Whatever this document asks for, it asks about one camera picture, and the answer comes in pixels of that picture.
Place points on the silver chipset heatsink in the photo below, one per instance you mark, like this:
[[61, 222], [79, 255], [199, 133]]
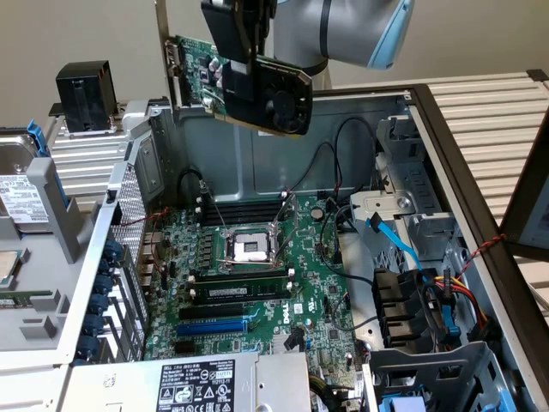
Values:
[[279, 345]]

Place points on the silver socket cover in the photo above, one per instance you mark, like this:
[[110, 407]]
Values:
[[289, 214]]

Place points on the grey parts rack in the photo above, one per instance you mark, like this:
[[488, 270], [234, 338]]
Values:
[[43, 266]]

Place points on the CPU socket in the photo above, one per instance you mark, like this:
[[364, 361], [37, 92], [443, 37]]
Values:
[[249, 249]]

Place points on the black table end cap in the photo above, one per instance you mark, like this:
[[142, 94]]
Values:
[[538, 77]]

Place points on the green Dell motherboard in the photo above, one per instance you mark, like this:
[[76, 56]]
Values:
[[309, 257]]

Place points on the long black expansion slot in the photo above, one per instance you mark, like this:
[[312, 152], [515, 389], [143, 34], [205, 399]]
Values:
[[210, 312]]

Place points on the dark framed panel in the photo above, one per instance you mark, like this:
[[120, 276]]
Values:
[[521, 206]]

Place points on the grey perforated disk cage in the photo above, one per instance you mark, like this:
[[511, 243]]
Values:
[[429, 365]]

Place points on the coin cell battery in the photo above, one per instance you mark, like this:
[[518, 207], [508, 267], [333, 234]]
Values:
[[317, 212]]

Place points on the open grey PC case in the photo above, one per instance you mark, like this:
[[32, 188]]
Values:
[[300, 163]]

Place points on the green GPU with black fan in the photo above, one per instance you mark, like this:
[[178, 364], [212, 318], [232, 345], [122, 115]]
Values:
[[193, 60]]

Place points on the black CPU cooler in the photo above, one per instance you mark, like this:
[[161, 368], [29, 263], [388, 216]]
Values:
[[86, 94]]

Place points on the silver CPU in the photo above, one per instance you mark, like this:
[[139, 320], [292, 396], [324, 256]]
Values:
[[8, 268]]

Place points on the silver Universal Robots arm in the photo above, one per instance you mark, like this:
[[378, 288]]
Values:
[[343, 30]]

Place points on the black RAM slot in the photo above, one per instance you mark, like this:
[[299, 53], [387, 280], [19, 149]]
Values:
[[240, 219], [240, 276], [240, 207]]

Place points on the blue card retention clip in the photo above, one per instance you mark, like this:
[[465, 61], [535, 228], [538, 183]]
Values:
[[98, 304], [103, 285], [106, 266], [87, 346], [113, 250], [93, 326]]

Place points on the short black expansion slot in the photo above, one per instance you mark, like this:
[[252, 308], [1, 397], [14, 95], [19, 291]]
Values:
[[183, 347]]

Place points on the light blue disk tray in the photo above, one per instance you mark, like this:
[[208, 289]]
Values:
[[403, 405]]

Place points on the blue expansion slot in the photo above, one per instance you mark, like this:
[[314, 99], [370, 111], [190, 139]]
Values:
[[210, 328]]

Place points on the black plastic fan shroud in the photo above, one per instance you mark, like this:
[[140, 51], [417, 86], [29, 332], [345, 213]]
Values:
[[394, 300]]

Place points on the silver hard disk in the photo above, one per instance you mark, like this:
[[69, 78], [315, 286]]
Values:
[[21, 197]]

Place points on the blue disk carrier bracket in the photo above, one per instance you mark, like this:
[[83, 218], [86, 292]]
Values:
[[36, 137]]

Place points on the grey metal disk bay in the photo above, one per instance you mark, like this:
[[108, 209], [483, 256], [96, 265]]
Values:
[[412, 180]]

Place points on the grey power supply unit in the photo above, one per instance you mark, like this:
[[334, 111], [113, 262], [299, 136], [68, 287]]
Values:
[[128, 382]]

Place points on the silver locking lever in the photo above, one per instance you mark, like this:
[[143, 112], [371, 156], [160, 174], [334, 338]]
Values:
[[240, 260], [214, 208]]

